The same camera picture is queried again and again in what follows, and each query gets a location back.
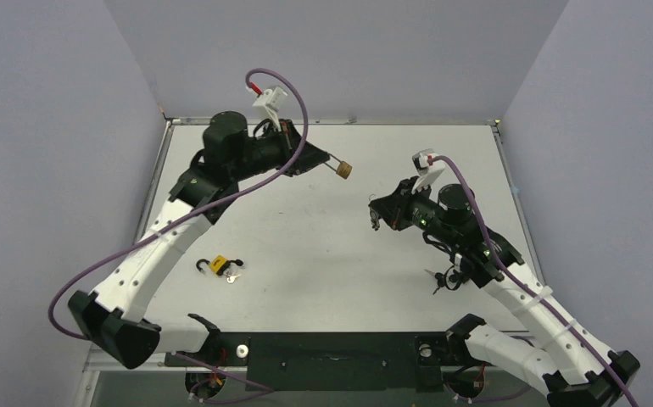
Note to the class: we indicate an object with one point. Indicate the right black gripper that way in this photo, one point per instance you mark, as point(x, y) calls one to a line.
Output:
point(392, 204)

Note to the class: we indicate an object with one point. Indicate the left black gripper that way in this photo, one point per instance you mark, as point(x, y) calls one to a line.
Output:
point(309, 157)

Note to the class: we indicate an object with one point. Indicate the black key bunch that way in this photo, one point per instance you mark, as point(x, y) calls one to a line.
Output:
point(374, 218)

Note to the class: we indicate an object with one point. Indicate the brass padlock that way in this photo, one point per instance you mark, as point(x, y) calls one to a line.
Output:
point(340, 167)

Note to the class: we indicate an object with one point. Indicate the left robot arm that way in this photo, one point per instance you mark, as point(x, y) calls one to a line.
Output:
point(112, 315)

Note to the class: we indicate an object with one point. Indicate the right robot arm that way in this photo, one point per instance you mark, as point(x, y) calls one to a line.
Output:
point(566, 365)

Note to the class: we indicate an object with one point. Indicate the yellow padlock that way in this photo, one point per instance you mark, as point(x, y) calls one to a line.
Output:
point(219, 265)

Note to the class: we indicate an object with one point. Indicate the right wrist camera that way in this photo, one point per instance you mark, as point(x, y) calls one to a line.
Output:
point(428, 169)

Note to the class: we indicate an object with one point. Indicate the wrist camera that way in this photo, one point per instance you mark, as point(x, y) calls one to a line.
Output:
point(428, 169)
point(269, 102)

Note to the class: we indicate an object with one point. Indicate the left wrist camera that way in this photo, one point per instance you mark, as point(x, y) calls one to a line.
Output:
point(269, 102)

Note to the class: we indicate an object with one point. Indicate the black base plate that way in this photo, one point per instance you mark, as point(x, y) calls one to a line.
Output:
point(337, 361)

